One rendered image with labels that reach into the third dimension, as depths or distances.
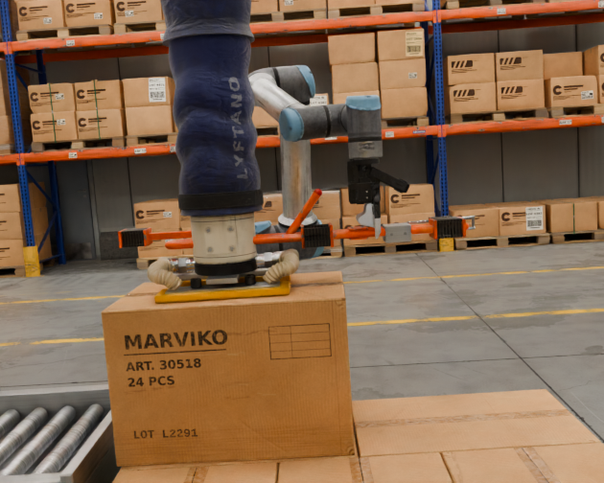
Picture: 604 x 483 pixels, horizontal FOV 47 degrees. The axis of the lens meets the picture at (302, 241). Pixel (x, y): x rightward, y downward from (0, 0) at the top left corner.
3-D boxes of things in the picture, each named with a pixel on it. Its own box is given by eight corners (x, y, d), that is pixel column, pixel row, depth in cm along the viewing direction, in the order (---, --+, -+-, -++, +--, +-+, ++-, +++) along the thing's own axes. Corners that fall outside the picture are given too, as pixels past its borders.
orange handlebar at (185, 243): (123, 255, 183) (122, 241, 182) (148, 241, 213) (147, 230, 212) (472, 233, 183) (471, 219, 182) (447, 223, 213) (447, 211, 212)
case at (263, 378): (116, 467, 173) (100, 311, 169) (154, 409, 213) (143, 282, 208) (355, 455, 171) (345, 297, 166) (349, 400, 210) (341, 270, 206)
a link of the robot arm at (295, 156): (273, 254, 276) (265, 63, 246) (315, 247, 281) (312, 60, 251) (284, 269, 263) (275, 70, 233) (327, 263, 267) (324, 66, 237)
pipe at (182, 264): (154, 287, 174) (152, 265, 174) (173, 272, 199) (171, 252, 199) (289, 279, 174) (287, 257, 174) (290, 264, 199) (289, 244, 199)
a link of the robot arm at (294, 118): (235, 67, 242) (286, 108, 183) (268, 64, 245) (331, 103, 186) (237, 100, 247) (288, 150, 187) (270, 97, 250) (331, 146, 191)
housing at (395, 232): (385, 242, 183) (384, 226, 182) (383, 240, 189) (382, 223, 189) (411, 241, 183) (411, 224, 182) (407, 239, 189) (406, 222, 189)
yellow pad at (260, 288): (154, 304, 173) (152, 284, 172) (162, 295, 183) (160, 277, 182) (290, 295, 173) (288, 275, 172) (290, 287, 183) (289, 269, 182)
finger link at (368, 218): (359, 240, 182) (356, 206, 184) (381, 239, 182) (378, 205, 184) (359, 237, 179) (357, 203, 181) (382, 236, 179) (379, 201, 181)
